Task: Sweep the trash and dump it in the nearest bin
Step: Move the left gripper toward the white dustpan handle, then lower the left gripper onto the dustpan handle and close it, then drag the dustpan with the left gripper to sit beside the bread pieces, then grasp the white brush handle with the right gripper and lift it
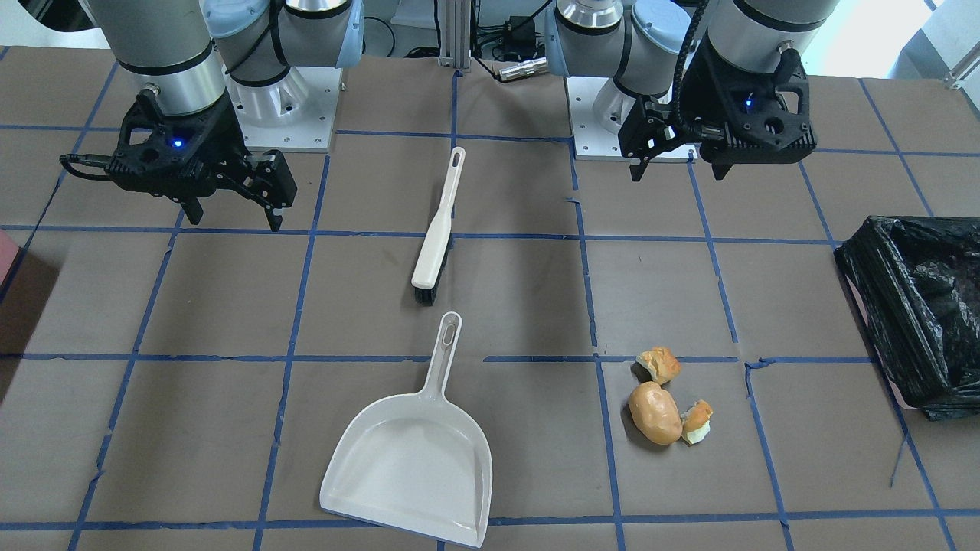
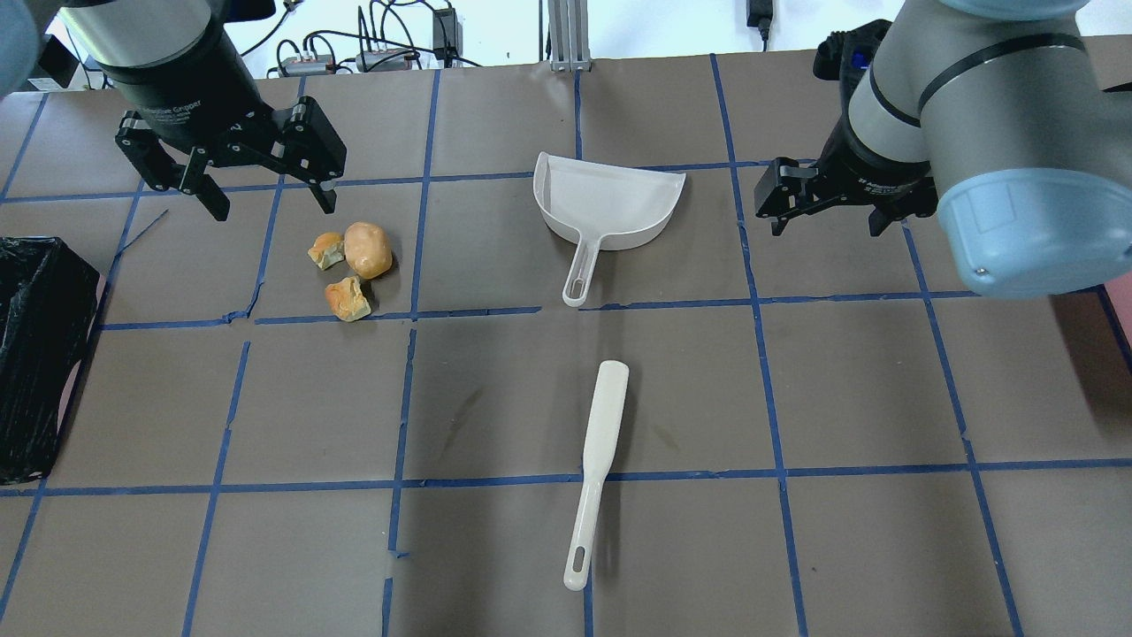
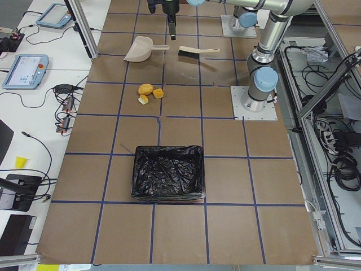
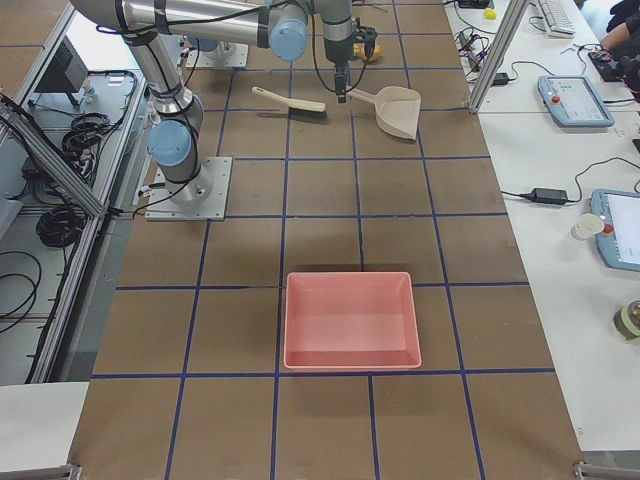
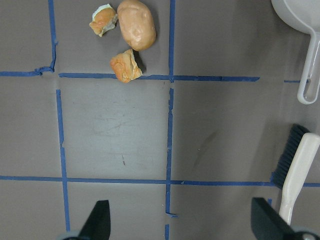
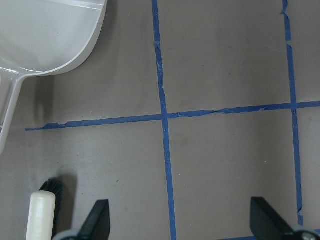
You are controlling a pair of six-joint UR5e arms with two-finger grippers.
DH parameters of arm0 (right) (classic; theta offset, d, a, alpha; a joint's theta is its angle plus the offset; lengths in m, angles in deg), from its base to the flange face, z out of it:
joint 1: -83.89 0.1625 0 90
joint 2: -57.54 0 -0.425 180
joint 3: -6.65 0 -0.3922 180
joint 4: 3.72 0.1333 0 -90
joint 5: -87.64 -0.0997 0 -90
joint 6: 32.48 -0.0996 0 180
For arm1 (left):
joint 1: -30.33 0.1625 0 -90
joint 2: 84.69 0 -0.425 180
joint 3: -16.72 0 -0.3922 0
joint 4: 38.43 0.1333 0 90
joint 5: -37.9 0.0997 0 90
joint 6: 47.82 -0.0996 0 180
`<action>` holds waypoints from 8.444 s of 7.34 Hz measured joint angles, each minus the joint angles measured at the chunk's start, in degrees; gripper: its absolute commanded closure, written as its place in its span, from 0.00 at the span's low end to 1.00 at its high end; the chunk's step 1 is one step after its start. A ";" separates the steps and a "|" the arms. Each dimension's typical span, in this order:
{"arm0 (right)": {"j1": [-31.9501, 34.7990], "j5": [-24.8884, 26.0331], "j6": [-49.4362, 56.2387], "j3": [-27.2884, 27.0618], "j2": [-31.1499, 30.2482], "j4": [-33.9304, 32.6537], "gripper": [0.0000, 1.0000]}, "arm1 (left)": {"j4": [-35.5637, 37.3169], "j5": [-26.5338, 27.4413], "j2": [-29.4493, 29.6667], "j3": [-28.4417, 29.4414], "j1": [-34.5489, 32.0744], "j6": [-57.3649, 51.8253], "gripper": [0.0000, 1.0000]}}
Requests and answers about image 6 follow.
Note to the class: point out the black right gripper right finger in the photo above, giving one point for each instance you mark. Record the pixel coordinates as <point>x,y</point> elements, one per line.
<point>266,223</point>

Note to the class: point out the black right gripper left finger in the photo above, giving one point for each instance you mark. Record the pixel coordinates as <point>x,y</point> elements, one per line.
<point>97,225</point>

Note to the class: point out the beige plastic dustpan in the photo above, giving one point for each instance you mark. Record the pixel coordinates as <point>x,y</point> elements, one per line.
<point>43,38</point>

